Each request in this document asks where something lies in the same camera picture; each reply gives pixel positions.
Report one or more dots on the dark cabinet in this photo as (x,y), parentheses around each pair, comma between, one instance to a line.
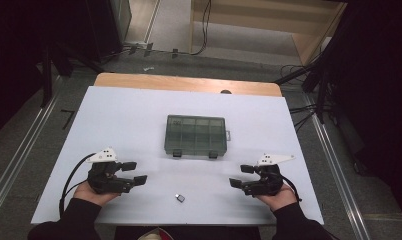
(105,26)

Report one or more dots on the person's dark pants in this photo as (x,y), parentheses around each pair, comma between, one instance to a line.
(205,233)

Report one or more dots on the black curtain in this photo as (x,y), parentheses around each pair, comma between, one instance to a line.
(382,83)
(15,50)

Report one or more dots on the light wooden shelf unit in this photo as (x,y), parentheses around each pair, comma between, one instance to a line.
(309,43)

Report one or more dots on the small white floor scrap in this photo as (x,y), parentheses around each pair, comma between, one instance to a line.
(148,68)

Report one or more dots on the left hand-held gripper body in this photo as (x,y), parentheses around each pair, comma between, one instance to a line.
(105,183)

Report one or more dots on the wooden table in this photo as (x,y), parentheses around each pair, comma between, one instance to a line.
(155,81)

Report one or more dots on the black tripod stand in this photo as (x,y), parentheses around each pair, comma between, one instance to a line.
(47,76)

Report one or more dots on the red and white cloth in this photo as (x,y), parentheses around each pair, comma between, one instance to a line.
(159,235)

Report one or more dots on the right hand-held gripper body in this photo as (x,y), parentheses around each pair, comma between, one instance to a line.
(265,181)

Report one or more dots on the metal floor rail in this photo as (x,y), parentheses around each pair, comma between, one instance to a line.
(19,156)
(339,173)

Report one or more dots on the person's left hand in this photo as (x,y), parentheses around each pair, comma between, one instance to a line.
(89,197)

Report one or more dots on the person's right hand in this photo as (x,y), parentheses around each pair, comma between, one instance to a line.
(279,200)

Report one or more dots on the grey plastic compartment box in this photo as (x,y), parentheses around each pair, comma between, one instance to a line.
(195,136)

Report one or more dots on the black metal stand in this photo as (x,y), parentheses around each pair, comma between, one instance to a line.
(320,96)

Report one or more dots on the black tape strip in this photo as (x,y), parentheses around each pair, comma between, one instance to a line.
(133,50)
(175,53)
(148,49)

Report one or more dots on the white table board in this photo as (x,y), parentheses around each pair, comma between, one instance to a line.
(122,116)

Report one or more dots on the dark round table grommet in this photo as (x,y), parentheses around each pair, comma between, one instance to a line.
(225,92)

